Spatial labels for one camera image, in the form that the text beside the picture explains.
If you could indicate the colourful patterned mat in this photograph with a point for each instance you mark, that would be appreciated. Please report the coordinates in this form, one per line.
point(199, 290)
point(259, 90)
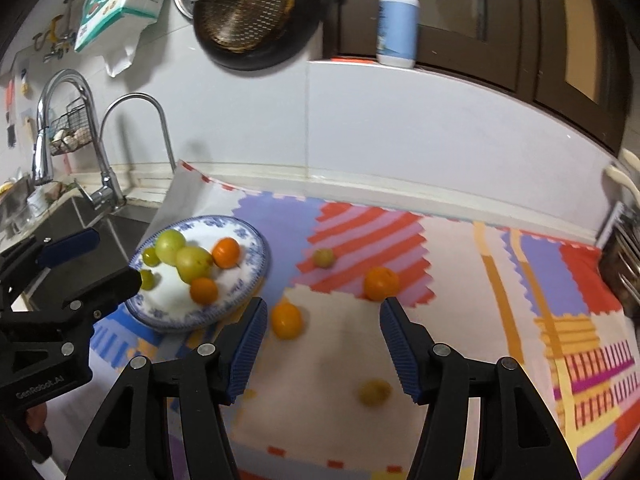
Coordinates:
point(475, 310)

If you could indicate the green white tissue pack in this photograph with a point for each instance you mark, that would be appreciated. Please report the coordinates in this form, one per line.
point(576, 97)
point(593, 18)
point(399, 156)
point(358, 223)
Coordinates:
point(120, 5)

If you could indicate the small orange mandarin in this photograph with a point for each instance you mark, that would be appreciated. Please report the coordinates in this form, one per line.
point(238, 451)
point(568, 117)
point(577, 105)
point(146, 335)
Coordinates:
point(286, 320)

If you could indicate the dark wooden panel cabinet door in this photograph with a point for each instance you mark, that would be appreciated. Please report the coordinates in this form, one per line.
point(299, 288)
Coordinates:
point(580, 35)

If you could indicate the tall chrome pull-down faucet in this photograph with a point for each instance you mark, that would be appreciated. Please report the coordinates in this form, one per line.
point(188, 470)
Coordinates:
point(42, 150)

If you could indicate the blue white pump bottle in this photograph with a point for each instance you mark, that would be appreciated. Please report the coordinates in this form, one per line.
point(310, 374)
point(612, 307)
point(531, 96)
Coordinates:
point(397, 20)

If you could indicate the dark kitchen sink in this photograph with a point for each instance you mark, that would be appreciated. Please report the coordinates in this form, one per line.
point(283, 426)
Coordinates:
point(120, 220)

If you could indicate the small tan plum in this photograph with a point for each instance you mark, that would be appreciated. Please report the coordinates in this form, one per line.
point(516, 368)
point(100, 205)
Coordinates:
point(324, 257)
point(375, 392)

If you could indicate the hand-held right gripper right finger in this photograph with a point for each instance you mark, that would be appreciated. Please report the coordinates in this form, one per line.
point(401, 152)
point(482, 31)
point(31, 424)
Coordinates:
point(400, 350)

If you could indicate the person's left hand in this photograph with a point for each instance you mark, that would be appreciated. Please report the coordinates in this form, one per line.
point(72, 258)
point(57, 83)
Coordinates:
point(37, 417)

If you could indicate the black frying pan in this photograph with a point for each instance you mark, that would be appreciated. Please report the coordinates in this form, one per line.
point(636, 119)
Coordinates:
point(300, 25)

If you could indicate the white dish rack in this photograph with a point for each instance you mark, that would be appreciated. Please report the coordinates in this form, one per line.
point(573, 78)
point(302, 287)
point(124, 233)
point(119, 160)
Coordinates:
point(612, 225)

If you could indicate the large orange mandarin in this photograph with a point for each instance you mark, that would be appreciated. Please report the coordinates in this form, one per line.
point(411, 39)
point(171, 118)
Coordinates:
point(226, 252)

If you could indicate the chrome gooseneck faucet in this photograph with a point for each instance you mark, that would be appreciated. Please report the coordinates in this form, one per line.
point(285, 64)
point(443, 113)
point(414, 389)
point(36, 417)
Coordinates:
point(107, 185)

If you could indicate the small green tomato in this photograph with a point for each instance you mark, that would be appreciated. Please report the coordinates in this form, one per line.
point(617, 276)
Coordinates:
point(150, 256)
point(146, 279)

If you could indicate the large green apple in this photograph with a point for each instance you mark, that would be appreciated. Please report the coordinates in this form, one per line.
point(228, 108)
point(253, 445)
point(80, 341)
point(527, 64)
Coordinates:
point(170, 245)

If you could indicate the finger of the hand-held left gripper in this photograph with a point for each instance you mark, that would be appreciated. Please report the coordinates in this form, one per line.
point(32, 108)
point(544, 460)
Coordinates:
point(115, 285)
point(70, 246)

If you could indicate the blue rimmed white plate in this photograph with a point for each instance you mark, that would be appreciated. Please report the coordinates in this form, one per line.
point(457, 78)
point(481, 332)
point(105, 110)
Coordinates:
point(235, 290)

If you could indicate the gold perforated colander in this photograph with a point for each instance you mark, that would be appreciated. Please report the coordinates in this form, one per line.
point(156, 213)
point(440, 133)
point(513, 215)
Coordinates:
point(245, 10)

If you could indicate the white plastic bag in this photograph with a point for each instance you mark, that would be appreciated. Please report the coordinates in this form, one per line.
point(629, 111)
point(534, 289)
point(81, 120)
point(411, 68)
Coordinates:
point(122, 52)

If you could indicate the yellow wall hooks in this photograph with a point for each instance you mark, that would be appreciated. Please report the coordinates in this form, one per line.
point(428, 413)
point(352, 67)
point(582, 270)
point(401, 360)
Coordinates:
point(55, 40)

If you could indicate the dark wooden glass cabinet door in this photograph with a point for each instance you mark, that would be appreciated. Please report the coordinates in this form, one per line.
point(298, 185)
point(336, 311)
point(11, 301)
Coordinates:
point(460, 10)

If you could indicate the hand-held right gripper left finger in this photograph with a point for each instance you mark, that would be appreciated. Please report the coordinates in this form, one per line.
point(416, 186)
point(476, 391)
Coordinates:
point(245, 350)

